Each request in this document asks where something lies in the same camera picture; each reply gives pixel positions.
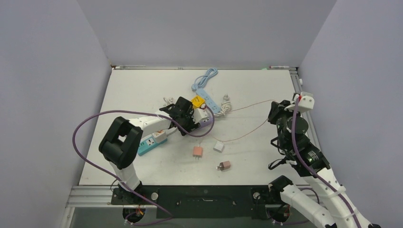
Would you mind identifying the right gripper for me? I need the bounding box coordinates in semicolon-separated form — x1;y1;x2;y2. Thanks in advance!
268;100;304;151

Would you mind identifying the yellow cube socket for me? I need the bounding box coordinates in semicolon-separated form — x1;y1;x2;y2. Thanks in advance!
191;95;205;109

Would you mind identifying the white cube socket adapter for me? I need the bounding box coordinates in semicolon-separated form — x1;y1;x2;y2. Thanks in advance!
152;130;167;143

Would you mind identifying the thin pink charging cable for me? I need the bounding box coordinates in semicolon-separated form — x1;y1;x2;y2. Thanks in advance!
209;99;278;143

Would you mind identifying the purple power strip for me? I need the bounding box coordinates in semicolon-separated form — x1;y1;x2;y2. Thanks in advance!
190;117;212;133

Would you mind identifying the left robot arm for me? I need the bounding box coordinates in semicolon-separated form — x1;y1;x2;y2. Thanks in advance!
98;96;211;204

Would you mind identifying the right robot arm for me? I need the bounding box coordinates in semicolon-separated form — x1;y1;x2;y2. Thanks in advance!
268;98;379;228

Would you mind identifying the light blue power strip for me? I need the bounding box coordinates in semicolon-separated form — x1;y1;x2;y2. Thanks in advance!
195;88;221;114

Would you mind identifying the teal power strip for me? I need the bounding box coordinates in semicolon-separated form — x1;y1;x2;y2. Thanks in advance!
137;136;168;156

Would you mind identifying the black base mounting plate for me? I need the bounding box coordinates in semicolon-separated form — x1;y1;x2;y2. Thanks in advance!
111;185;289;221

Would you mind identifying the light blue coiled cable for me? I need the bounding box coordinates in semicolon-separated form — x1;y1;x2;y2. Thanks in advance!
191;67;219;93

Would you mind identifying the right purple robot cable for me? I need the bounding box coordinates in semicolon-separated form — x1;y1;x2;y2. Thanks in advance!
268;95;363;228

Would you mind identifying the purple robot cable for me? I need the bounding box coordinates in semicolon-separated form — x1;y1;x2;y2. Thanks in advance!
268;95;363;228
72;105;216;227

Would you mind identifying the pink wall charger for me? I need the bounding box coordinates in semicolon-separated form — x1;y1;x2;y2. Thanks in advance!
192;146;203;160

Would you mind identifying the white coiled cable with plug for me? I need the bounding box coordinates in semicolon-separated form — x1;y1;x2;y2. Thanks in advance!
213;93;233;118

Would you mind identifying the aluminium right frame rail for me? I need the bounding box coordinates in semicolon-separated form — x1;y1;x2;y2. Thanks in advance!
289;66;332;186

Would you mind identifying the aluminium frame rail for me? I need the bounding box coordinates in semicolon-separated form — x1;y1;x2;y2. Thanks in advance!
289;66;332;186
65;185;349;209

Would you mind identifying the small white wall charger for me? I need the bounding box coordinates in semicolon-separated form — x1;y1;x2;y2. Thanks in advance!
213;141;224;152

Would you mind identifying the brown wall charger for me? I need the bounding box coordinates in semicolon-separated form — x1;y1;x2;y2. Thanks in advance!
217;161;231;171

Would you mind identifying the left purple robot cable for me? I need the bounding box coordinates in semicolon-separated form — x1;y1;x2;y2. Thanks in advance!
72;105;216;227

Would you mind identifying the aluminium front frame rail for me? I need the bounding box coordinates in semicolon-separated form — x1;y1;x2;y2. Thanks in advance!
65;185;349;209

